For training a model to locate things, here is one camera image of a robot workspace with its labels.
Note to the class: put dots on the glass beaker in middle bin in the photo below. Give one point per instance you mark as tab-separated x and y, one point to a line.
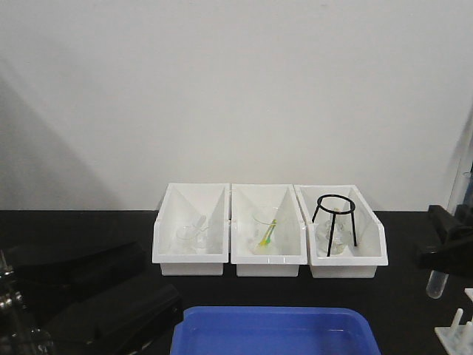
264	223

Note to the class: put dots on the blue plastic tray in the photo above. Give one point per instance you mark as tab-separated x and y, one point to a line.
272	330

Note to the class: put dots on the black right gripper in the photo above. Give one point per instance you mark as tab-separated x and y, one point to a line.
452	253

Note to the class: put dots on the right white storage bin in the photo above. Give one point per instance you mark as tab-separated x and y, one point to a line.
355	262

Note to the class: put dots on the glass beaker on counter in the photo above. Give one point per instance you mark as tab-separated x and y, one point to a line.
33	341

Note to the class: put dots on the glassware in left bin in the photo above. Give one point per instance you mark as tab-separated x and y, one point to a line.
197	237

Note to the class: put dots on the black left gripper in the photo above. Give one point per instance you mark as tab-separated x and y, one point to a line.
77	308

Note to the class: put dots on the glass alcohol burner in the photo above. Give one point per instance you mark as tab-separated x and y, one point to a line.
333	234

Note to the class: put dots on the white test tube rack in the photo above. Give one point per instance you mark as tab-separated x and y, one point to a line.
456	338

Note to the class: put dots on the left white storage bin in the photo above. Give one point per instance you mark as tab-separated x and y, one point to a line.
182	203

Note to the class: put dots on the white storage bin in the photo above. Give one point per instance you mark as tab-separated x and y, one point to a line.
290	234
182	203
355	262

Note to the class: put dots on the middle white storage bin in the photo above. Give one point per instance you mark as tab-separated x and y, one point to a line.
290	234

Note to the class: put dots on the black metal tripod stand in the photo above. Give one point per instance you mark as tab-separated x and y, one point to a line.
338	204

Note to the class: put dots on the green plastic spatula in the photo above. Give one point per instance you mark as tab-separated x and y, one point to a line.
268	234

